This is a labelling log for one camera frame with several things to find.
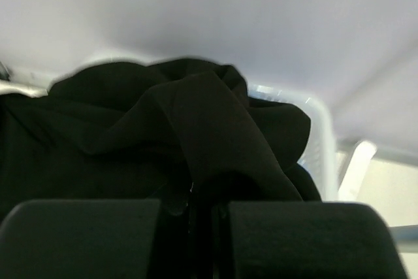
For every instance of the white plastic basket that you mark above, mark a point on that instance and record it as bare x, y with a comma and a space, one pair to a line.
318, 158

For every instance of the metal clothes rack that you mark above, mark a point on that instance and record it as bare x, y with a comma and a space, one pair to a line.
354, 169

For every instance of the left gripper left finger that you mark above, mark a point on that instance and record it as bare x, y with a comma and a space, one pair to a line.
79, 239

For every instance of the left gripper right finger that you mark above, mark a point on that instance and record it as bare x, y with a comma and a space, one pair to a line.
308, 240

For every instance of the black shirt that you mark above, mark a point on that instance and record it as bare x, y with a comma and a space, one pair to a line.
182, 131

